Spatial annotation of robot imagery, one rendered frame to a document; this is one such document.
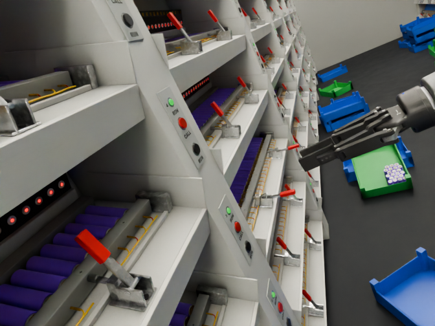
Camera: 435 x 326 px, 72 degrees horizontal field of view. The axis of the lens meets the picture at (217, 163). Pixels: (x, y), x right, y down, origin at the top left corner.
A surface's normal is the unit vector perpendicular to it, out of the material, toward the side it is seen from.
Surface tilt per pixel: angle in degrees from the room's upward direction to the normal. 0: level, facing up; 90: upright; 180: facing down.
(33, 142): 111
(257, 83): 90
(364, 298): 0
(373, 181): 22
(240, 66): 90
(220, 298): 90
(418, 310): 0
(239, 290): 90
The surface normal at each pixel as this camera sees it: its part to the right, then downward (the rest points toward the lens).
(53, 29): -0.27, 0.46
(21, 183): 0.96, 0.04
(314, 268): -0.11, -0.89
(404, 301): -0.44, -0.84
